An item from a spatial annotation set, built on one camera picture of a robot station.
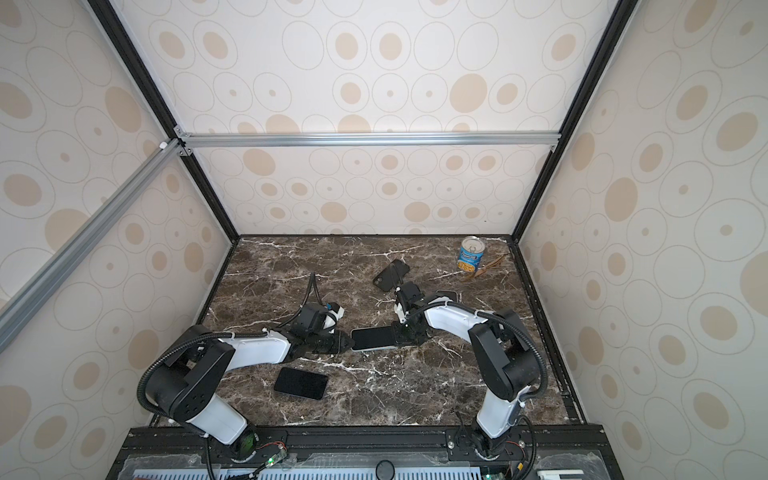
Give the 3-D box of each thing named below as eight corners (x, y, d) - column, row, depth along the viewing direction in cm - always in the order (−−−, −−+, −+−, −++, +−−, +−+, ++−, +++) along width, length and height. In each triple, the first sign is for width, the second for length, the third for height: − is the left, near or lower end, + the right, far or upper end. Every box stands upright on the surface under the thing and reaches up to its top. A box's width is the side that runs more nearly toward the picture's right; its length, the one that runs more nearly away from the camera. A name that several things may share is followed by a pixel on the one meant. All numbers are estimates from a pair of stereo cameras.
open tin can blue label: (459, 273, 111) (464, 253, 103) (455, 256, 117) (461, 236, 108) (479, 273, 111) (486, 253, 103) (475, 256, 117) (482, 236, 108)
